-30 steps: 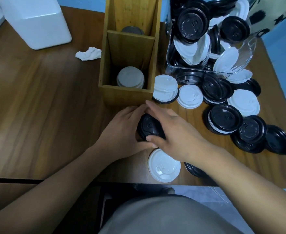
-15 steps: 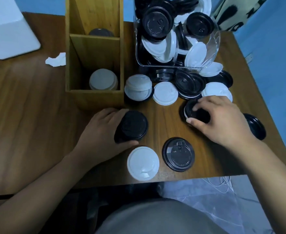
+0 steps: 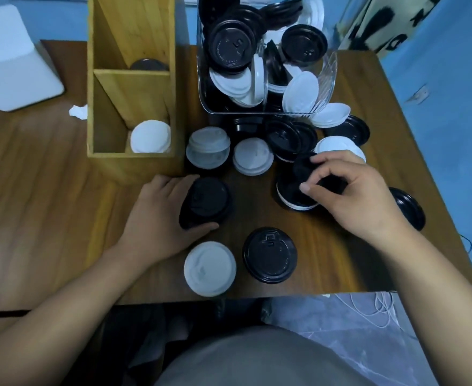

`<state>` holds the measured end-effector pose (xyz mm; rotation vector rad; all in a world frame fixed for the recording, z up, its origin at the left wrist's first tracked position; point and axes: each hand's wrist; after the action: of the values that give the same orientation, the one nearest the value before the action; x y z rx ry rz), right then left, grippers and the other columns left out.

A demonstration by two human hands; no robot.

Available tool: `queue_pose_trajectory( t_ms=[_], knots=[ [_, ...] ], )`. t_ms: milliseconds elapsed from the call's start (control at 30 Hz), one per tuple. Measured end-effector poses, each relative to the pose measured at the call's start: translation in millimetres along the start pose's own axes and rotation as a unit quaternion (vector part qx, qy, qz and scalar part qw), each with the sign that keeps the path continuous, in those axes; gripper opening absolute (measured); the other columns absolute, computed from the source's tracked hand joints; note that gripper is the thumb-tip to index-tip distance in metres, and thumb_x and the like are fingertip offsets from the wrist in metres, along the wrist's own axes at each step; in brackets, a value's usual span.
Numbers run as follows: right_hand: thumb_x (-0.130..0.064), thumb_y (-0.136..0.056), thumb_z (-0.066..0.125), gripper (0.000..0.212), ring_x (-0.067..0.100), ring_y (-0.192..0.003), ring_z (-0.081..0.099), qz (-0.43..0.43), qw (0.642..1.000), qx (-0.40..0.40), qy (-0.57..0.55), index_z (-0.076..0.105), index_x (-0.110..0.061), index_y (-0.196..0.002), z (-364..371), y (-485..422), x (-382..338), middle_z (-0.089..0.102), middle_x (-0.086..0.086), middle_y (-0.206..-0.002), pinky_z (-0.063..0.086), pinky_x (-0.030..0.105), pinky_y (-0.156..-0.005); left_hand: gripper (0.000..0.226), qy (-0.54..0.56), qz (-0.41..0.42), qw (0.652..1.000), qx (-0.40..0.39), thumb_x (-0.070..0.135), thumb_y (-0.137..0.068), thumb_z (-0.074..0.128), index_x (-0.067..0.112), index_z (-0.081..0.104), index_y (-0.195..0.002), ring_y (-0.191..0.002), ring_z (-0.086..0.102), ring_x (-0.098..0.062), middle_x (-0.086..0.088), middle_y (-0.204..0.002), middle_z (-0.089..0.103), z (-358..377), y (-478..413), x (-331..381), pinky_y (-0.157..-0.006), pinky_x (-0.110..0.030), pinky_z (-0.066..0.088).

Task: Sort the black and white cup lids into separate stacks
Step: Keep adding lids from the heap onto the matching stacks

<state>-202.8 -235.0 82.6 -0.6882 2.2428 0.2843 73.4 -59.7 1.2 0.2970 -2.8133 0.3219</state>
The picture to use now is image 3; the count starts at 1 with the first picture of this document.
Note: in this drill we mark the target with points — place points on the crumpled white tissue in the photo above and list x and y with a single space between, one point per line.
79 112

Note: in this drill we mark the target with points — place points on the person's right hand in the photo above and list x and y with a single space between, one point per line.
364 205

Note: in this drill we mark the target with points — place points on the white foam box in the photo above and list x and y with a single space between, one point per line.
14 68

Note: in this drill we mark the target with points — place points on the wooden three-compartment organizer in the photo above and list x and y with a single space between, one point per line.
135 166

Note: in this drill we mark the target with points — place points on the cream tote bag black print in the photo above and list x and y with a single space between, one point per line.
385 24

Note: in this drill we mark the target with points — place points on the pile of black and white cup lids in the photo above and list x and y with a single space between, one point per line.
252 156

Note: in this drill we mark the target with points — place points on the grey shirt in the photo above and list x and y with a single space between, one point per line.
260 361

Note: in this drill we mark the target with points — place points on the person's left forearm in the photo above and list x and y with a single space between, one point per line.
50 317

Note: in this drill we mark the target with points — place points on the person's right forearm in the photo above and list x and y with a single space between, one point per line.
441 301

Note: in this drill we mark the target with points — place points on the clear plastic container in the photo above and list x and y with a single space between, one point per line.
328 76

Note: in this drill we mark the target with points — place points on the black domed cup lid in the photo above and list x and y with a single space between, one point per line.
302 170

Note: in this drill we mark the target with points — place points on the white wall socket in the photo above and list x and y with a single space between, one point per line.
419 95

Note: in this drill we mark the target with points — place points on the person's left hand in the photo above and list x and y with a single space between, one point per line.
155 225

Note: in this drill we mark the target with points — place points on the white domed cup lid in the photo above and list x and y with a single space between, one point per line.
209 269

